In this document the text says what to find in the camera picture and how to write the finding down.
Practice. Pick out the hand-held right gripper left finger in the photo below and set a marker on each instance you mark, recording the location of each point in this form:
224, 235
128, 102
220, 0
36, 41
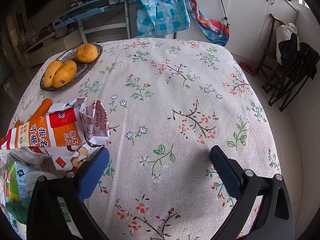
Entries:
92, 177

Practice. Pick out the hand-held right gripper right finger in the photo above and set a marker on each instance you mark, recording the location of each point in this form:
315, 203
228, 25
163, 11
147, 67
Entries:
226, 171

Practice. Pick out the red snack packet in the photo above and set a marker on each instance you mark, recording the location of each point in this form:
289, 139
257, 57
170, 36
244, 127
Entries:
50, 130

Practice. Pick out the pale blue milk carton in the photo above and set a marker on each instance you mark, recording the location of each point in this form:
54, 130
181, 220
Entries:
22, 180

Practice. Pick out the white plastic bag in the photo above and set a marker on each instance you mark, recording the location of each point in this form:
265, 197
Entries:
25, 155

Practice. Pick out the large carrot piece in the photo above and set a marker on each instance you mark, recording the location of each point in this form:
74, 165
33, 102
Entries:
42, 110

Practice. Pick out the floral tablecloth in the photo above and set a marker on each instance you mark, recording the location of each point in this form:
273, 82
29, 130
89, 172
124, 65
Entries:
162, 100

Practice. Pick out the red slipper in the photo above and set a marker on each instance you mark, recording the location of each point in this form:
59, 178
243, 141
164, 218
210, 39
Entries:
247, 68

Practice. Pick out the long yellow mango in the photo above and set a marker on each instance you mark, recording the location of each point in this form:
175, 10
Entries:
63, 73
51, 72

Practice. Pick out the oval metal fruit tray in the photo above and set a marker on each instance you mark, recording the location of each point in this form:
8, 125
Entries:
80, 69

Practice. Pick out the round yellow mango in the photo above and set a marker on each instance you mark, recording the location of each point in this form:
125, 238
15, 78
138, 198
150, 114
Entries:
86, 53

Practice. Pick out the cream television cabinet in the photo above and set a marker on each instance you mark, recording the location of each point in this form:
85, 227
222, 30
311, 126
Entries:
50, 50

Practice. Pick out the black folding chair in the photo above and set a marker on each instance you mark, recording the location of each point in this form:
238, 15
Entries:
300, 55

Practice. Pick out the colourful printed bag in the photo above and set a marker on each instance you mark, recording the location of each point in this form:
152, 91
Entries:
212, 30

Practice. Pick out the beige kettlebell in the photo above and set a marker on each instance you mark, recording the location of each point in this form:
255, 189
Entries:
61, 32

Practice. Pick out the dark wooden chair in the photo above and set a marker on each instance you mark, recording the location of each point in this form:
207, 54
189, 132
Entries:
272, 30

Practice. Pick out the white sack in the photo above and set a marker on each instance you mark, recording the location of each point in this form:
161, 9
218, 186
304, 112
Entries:
285, 32

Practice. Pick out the white cabinet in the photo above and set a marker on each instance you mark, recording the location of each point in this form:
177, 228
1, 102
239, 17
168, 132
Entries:
250, 17

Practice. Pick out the blue checkered plastic bag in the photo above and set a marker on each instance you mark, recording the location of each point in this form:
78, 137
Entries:
162, 12

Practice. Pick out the blue study desk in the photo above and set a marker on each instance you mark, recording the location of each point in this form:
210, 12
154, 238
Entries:
100, 2

